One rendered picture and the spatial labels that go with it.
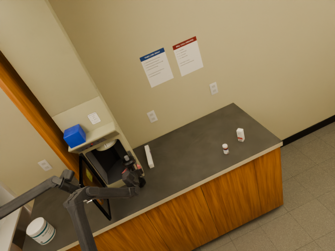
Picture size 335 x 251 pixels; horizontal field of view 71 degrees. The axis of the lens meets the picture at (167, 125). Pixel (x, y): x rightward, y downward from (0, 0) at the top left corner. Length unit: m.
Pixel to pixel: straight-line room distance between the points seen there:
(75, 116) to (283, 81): 2.02
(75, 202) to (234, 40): 1.74
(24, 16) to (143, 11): 0.81
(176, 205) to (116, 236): 0.50
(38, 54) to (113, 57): 0.62
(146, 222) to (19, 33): 1.46
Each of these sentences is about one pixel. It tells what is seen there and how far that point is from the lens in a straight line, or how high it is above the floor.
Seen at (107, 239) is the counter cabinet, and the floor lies 0.77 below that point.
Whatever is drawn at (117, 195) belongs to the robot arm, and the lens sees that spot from 1.39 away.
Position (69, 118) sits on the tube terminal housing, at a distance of 1.59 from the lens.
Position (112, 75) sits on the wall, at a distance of 1.93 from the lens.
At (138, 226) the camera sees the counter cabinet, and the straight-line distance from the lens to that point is 1.93.
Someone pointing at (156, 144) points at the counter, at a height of 0.94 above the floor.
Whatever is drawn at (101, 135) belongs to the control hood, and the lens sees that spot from 1.52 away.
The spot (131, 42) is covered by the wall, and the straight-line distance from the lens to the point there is 1.89.
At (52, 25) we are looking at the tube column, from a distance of 1.43.
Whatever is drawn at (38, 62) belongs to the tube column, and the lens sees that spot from 1.48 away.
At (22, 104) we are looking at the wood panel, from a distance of 1.50.
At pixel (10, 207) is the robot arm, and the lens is 1.50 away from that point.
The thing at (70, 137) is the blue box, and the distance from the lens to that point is 1.54.
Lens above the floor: 2.25
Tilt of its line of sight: 34 degrees down
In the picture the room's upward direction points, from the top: 22 degrees counter-clockwise
